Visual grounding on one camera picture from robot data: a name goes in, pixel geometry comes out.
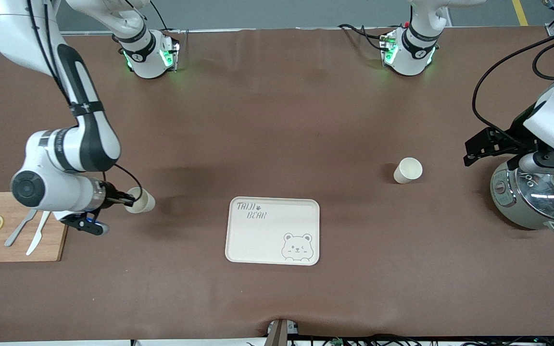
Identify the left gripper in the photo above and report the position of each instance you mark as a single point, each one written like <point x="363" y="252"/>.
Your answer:
<point x="511" y="133"/>

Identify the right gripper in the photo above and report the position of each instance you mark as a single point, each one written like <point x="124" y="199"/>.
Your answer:
<point x="110" y="197"/>

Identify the white plastic cup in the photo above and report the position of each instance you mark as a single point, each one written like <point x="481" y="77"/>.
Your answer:
<point x="406" y="172"/>
<point x="142" y="202"/>

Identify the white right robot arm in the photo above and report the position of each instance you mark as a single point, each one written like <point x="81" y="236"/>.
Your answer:
<point x="84" y="139"/>

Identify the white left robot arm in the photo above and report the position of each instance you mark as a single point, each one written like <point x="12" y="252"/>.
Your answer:
<point x="414" y="57"/>

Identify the grey-green electric cooking pot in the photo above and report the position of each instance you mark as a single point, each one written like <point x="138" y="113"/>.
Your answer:
<point x="505" y="202"/>

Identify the glass pot lid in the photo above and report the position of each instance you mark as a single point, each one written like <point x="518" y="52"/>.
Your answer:
<point x="541" y="197"/>

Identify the white plastic knife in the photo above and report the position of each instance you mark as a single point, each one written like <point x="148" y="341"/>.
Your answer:
<point x="36" y="238"/>

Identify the grey plastic knife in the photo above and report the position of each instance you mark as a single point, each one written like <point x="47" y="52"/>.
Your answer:
<point x="17" y="233"/>

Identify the cream bear print tray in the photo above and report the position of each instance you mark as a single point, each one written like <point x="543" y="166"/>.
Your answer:
<point x="267" y="240"/>

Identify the table edge camera mount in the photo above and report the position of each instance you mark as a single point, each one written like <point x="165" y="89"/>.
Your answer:
<point x="277" y="336"/>

